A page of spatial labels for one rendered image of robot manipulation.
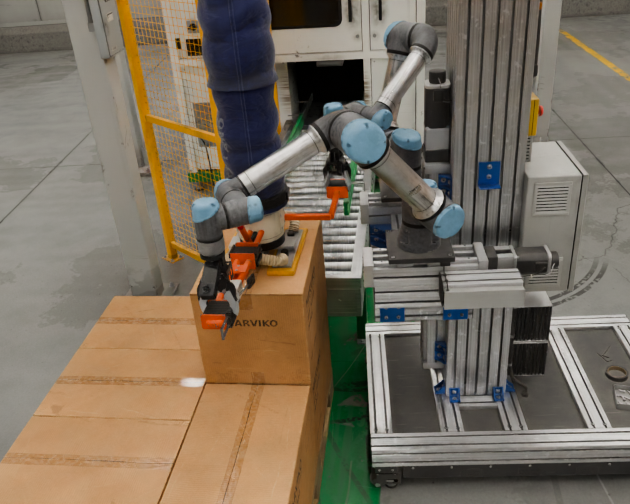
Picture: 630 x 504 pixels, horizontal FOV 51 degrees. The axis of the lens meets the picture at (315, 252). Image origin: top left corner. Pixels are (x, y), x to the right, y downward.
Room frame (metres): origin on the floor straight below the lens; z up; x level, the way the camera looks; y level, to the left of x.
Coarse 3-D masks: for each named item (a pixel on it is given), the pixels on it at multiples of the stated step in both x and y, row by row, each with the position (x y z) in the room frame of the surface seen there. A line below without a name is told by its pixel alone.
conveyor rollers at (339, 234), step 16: (320, 160) 4.16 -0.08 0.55; (288, 176) 3.99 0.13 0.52; (304, 176) 3.91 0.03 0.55; (320, 176) 3.89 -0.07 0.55; (336, 176) 3.87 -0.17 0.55; (304, 192) 3.70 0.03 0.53; (320, 192) 3.69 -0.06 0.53; (288, 208) 3.46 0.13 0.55; (304, 208) 3.44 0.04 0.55; (320, 208) 3.43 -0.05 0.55; (352, 208) 3.40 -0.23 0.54; (336, 224) 3.23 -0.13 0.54; (352, 224) 3.21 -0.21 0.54; (336, 240) 3.05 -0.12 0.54; (352, 240) 3.03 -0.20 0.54; (336, 256) 2.87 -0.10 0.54; (352, 256) 2.86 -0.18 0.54; (336, 272) 2.70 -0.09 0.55
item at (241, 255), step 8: (232, 248) 2.00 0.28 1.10; (240, 248) 2.01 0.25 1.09; (248, 248) 2.00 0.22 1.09; (256, 248) 2.00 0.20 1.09; (232, 256) 1.95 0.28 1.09; (240, 256) 1.95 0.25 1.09; (248, 256) 1.94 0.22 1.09; (256, 256) 1.95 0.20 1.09; (240, 264) 1.95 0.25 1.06; (256, 264) 1.95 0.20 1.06
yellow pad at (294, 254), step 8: (288, 232) 2.29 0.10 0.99; (296, 232) 2.33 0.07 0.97; (304, 232) 2.33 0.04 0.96; (304, 240) 2.28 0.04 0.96; (296, 248) 2.20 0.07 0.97; (288, 256) 2.14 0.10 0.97; (296, 256) 2.15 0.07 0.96; (288, 264) 2.08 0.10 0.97; (296, 264) 2.09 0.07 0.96; (272, 272) 2.05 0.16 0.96; (280, 272) 2.05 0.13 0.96; (288, 272) 2.04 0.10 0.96
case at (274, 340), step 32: (288, 224) 2.45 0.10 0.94; (320, 224) 2.47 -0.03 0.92; (320, 256) 2.40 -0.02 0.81; (192, 288) 2.01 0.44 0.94; (256, 288) 1.98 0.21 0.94; (288, 288) 1.96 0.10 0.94; (320, 288) 2.33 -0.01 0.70; (256, 320) 1.94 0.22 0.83; (288, 320) 1.93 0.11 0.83; (320, 320) 2.26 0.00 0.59; (224, 352) 1.96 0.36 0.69; (256, 352) 1.95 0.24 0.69; (288, 352) 1.93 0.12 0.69
